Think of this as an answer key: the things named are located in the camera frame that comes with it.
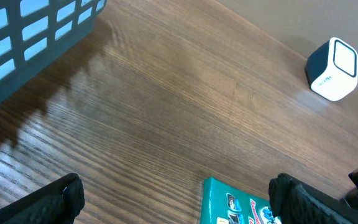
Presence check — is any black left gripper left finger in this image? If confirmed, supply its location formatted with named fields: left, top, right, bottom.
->
left=0, top=173, right=85, bottom=224

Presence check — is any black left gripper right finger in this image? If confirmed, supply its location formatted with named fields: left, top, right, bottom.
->
left=268, top=173, right=358, bottom=224

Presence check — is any green 3M gloves package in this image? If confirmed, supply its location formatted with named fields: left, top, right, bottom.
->
left=199, top=177, right=282, bottom=224

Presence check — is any white barcode scanner box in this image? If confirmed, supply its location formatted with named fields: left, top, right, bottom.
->
left=305, top=37, right=358, bottom=101

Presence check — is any grey plastic shopping basket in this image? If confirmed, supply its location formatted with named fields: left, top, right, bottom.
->
left=0, top=0, right=107, bottom=103

